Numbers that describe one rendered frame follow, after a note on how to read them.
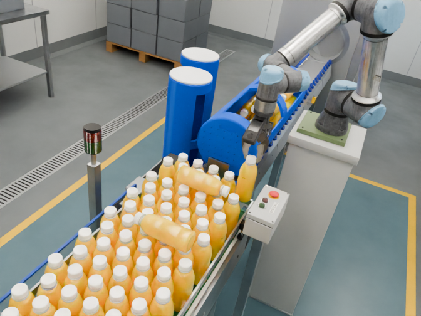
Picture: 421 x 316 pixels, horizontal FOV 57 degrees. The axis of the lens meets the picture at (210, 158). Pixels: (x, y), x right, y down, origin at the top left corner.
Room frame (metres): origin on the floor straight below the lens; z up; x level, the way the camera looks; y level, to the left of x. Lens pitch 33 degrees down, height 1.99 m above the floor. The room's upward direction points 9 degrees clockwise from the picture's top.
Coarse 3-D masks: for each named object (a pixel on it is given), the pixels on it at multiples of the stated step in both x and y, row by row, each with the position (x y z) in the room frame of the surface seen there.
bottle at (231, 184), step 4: (224, 180) 1.26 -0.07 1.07; (228, 180) 1.25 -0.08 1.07; (232, 180) 1.25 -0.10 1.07; (224, 184) 1.24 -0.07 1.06; (228, 184) 1.24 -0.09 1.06; (232, 184) 1.25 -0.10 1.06; (232, 188) 1.24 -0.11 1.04; (232, 192) 1.24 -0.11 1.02; (228, 196) 1.23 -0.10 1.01; (224, 200) 1.23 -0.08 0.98
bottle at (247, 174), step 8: (240, 168) 1.24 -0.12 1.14; (248, 168) 1.22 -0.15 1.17; (256, 168) 1.23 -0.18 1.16; (240, 176) 1.22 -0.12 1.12; (248, 176) 1.21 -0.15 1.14; (256, 176) 1.23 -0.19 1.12; (240, 184) 1.22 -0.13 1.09; (248, 184) 1.21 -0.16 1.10; (240, 192) 1.21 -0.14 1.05; (248, 192) 1.21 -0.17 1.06; (240, 200) 1.21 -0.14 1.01; (248, 200) 1.22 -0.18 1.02
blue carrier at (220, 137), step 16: (256, 80) 2.00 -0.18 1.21; (240, 96) 1.75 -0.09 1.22; (224, 112) 1.53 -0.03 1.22; (288, 112) 1.87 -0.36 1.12; (208, 128) 1.49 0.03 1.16; (224, 128) 1.47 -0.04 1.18; (240, 128) 1.44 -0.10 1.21; (208, 144) 1.48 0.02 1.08; (224, 144) 1.46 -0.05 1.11; (240, 144) 1.43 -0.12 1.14; (256, 144) 1.42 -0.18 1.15; (224, 160) 1.45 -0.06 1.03; (240, 160) 1.43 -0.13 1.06
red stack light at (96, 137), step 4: (84, 132) 1.16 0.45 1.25; (100, 132) 1.18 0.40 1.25; (84, 136) 1.16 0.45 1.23; (88, 136) 1.15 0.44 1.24; (92, 136) 1.15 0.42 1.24; (96, 136) 1.16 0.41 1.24; (100, 136) 1.18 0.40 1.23; (88, 140) 1.15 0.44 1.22; (92, 140) 1.15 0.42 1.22; (96, 140) 1.16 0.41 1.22
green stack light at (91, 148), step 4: (84, 140) 1.16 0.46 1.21; (100, 140) 1.18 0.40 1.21; (84, 144) 1.16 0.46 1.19; (88, 144) 1.15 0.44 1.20; (92, 144) 1.15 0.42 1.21; (96, 144) 1.16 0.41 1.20; (100, 144) 1.17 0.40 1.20; (84, 148) 1.17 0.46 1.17; (88, 148) 1.15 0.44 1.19; (92, 148) 1.15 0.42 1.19; (96, 148) 1.16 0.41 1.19; (100, 148) 1.18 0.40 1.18; (88, 152) 1.15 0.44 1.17; (92, 152) 1.15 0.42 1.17; (96, 152) 1.16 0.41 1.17
